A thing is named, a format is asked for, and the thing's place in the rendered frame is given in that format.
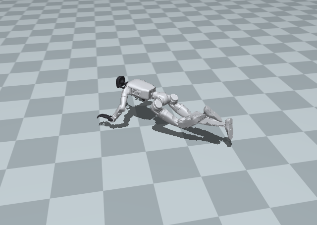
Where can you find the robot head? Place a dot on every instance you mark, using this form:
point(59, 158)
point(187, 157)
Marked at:
point(120, 81)

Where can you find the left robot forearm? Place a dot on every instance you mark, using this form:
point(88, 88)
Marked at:
point(116, 114)

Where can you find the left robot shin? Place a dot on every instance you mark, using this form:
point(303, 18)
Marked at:
point(191, 120)

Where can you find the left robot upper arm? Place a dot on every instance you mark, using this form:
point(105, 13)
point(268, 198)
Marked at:
point(124, 96)

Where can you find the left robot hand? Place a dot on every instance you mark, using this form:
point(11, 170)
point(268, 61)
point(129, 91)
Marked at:
point(105, 116)

